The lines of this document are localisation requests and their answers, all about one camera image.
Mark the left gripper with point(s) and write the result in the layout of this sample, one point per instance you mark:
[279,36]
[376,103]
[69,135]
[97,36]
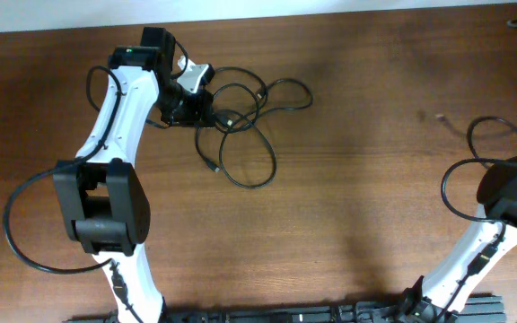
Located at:
[201,115]

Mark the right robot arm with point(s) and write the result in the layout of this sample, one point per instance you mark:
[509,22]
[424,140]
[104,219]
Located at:
[442,295]

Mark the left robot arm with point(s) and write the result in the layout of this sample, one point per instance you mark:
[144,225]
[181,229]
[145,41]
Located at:
[102,201]

